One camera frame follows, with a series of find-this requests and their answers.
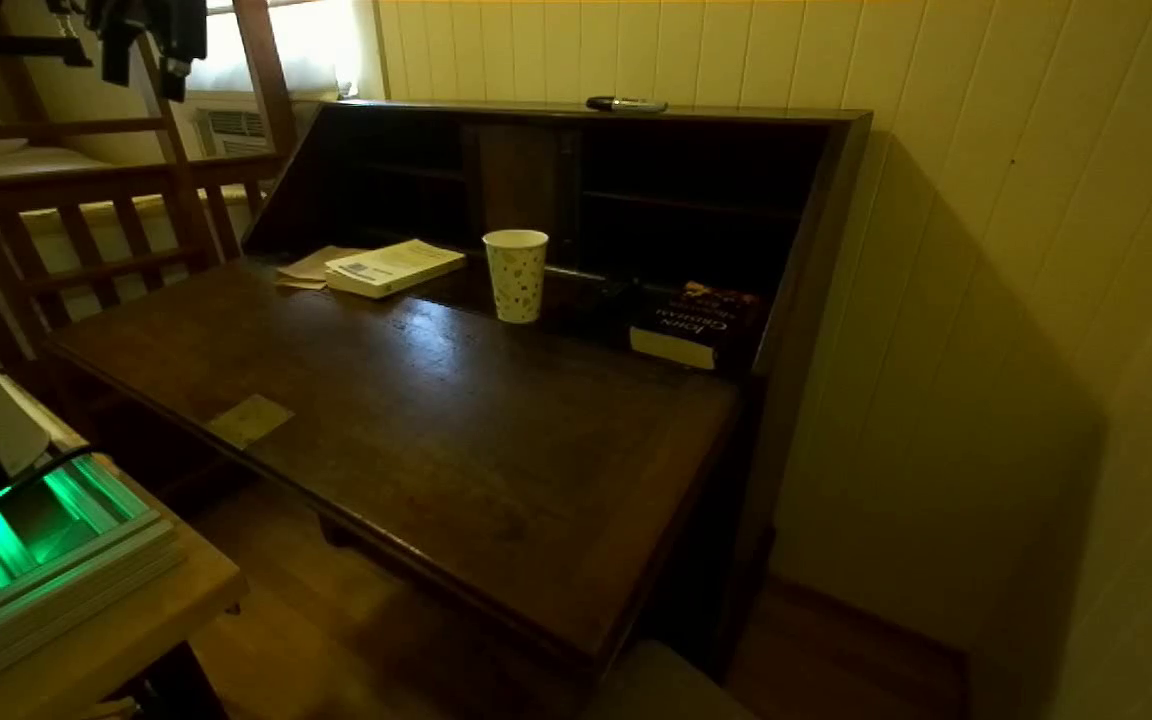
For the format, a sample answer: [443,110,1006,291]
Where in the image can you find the grey marker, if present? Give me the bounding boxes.
[582,94,667,117]

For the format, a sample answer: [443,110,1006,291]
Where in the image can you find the speckled white paper cup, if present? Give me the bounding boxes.
[484,227,548,325]

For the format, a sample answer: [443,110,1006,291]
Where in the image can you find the dark wooden secretary desk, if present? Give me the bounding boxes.
[50,102,867,677]

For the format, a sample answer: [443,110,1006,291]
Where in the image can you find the dark John Grisham paperback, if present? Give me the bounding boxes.
[627,281,764,373]

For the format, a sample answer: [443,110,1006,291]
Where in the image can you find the white paperback book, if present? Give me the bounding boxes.
[325,240,462,299]

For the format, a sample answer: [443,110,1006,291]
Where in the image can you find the small yellow sticky note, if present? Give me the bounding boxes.
[206,391,291,446]

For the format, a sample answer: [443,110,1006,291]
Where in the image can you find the white window air conditioner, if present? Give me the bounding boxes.
[197,109,273,157]

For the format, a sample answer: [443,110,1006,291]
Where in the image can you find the green lit electronics box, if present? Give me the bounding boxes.
[0,381,180,672]

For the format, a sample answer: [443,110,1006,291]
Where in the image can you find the light wooden side table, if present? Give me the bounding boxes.
[0,527,249,720]

